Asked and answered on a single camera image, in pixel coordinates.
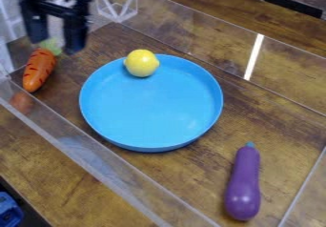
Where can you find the purple toy eggplant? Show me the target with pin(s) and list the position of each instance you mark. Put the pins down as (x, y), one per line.
(242, 196)

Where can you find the blue round plate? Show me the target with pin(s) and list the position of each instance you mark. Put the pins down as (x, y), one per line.
(152, 114)

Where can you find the blue plastic object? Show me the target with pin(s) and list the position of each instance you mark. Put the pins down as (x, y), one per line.
(10, 213)

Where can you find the clear acrylic tray enclosure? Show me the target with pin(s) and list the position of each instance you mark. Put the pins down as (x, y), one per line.
(266, 54)

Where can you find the white patterned curtain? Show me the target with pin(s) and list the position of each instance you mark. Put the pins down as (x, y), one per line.
(12, 27)

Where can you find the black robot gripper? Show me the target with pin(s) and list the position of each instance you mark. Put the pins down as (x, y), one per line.
(33, 10)

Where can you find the yellow toy lemon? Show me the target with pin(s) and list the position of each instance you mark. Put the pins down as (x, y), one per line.
(140, 63)

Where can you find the orange toy carrot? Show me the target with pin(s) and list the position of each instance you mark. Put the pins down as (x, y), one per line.
(40, 64)

